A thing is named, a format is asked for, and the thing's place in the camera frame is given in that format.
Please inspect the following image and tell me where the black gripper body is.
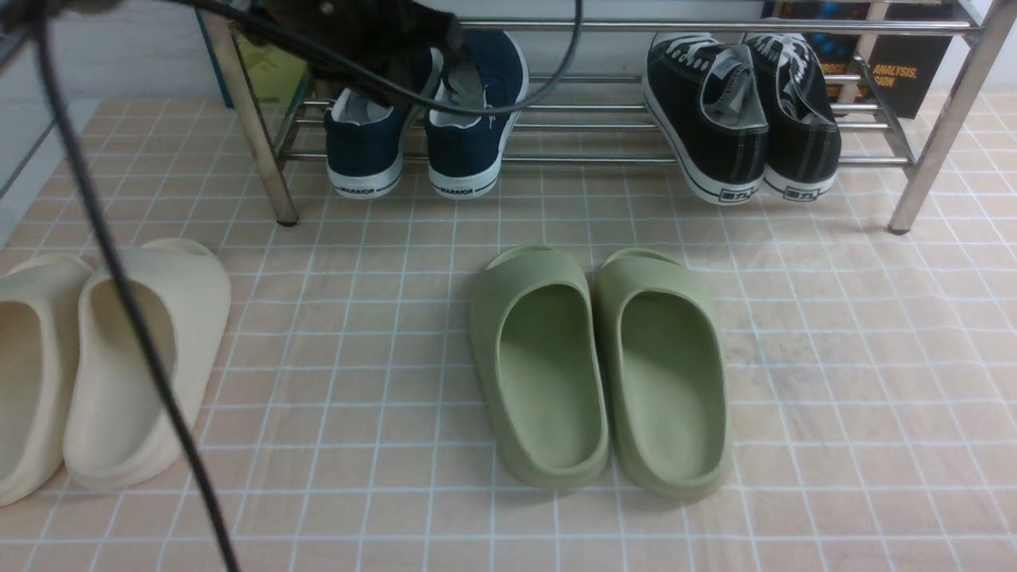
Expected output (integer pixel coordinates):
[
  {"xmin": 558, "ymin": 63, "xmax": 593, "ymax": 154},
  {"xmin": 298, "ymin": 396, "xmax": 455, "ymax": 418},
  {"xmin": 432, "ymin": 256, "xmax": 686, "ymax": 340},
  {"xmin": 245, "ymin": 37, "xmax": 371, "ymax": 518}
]
[{"xmin": 262, "ymin": 1, "xmax": 465, "ymax": 94}]

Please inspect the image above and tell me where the navy slip-on shoe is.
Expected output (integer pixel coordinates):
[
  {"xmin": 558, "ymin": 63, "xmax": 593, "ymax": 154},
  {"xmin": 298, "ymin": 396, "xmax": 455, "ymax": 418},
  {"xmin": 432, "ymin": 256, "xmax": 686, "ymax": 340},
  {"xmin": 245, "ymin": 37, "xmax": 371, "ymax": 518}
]
[
  {"xmin": 323, "ymin": 88, "xmax": 426, "ymax": 201},
  {"xmin": 424, "ymin": 30, "xmax": 529, "ymax": 201}
]

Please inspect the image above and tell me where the silver metal shoe rack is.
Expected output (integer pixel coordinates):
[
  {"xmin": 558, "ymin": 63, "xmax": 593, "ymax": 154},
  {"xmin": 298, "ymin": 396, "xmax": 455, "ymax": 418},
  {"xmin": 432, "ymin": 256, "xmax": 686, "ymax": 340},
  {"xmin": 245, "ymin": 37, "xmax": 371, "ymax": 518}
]
[{"xmin": 194, "ymin": 1, "xmax": 1016, "ymax": 235}]

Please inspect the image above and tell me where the teal and yellow box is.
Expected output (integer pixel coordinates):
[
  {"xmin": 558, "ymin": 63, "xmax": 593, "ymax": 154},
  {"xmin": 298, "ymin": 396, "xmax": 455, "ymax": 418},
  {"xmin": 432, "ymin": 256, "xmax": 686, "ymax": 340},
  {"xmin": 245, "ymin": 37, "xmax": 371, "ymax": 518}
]
[{"xmin": 234, "ymin": 32, "xmax": 308, "ymax": 111}]

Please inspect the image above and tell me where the left green foam slipper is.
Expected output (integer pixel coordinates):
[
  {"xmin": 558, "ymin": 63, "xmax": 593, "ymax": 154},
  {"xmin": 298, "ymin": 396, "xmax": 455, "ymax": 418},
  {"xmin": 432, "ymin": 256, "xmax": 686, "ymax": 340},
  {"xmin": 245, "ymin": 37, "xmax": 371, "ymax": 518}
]
[{"xmin": 467, "ymin": 245, "xmax": 609, "ymax": 491}]

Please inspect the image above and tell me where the green foam slipper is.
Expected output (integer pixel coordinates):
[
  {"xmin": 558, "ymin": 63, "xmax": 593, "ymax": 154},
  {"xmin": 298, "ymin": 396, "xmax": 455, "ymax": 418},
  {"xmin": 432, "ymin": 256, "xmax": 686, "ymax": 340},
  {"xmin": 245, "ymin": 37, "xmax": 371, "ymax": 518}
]
[
  {"xmin": 594, "ymin": 249, "xmax": 733, "ymax": 503},
  {"xmin": 467, "ymin": 245, "xmax": 609, "ymax": 491}
]

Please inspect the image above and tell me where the left black canvas sneaker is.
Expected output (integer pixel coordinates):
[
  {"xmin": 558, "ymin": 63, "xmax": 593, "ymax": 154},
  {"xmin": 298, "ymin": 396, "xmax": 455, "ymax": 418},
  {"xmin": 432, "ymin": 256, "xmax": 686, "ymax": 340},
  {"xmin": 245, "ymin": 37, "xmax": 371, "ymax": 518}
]
[{"xmin": 642, "ymin": 32, "xmax": 769, "ymax": 207}]

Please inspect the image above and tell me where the black canvas sneaker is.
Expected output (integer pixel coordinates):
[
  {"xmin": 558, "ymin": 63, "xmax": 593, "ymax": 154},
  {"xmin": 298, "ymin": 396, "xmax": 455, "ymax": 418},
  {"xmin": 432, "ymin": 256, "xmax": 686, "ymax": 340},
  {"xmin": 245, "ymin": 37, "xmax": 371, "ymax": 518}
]
[
  {"xmin": 742, "ymin": 33, "xmax": 842, "ymax": 203},
  {"xmin": 642, "ymin": 32, "xmax": 769, "ymax": 207}
]

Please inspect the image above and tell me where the right green foam slipper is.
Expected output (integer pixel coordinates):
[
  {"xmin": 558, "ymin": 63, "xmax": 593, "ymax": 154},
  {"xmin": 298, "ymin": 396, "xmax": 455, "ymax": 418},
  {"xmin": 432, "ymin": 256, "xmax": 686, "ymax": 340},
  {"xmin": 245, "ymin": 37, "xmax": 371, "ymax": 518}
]
[{"xmin": 594, "ymin": 249, "xmax": 733, "ymax": 503}]

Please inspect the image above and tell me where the right black canvas sneaker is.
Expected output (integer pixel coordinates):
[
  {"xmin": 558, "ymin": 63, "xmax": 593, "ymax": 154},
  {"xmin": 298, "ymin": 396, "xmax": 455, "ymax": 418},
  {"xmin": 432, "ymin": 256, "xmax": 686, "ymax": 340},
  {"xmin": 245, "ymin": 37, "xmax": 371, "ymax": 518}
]
[{"xmin": 742, "ymin": 33, "xmax": 842, "ymax": 203}]

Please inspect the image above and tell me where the left cream foam slipper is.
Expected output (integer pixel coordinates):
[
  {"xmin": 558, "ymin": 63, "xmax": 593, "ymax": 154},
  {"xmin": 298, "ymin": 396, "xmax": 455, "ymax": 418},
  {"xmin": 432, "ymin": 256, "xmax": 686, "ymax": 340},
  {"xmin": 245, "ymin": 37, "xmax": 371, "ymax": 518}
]
[{"xmin": 1, "ymin": 253, "xmax": 94, "ymax": 506}]

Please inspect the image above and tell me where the cream foam slipper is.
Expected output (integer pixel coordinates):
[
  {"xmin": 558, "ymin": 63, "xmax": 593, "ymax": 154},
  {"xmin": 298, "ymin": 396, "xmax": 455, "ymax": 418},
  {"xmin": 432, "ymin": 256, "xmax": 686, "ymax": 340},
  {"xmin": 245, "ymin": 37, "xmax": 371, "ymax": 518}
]
[
  {"xmin": 62, "ymin": 238, "xmax": 232, "ymax": 490},
  {"xmin": 1, "ymin": 253, "xmax": 94, "ymax": 506}
]

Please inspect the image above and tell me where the right cream foam slipper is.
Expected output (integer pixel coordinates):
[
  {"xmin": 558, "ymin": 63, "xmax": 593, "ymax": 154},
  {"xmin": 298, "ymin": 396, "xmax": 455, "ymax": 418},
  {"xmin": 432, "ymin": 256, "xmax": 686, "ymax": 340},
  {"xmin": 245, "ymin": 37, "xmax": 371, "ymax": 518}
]
[{"xmin": 62, "ymin": 238, "xmax": 232, "ymax": 490}]

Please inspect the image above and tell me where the black book with orange text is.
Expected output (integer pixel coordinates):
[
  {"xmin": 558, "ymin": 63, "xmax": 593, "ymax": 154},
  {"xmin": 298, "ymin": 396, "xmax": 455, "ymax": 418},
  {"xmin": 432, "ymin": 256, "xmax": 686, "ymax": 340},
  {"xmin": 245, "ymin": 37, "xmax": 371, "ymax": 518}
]
[{"xmin": 760, "ymin": 1, "xmax": 953, "ymax": 119}]

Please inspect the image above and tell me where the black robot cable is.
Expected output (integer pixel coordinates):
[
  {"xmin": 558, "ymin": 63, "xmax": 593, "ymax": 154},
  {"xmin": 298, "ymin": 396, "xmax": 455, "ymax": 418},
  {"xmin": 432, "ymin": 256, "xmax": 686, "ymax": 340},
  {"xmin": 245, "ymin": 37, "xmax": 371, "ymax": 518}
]
[{"xmin": 0, "ymin": 0, "xmax": 585, "ymax": 572}]

